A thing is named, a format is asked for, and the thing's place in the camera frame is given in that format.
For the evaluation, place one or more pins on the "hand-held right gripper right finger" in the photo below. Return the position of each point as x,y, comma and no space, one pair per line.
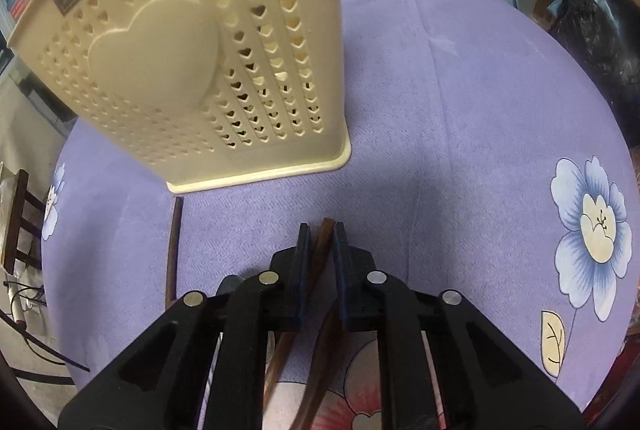
341,280

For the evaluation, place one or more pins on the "cream plastic cutlery basket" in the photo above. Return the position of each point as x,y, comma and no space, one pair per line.
165,60

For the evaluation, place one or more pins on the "purple floral tablecloth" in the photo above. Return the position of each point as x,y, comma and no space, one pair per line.
450,135

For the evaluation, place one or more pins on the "brown wooden chopstick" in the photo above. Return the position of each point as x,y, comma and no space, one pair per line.
324,235
320,375
174,250

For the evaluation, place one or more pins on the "black plastic bag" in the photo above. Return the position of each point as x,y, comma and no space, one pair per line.
600,35

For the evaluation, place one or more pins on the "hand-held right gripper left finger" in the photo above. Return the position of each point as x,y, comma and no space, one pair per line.
303,270

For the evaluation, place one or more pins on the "metal spoon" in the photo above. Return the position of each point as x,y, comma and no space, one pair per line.
231,284

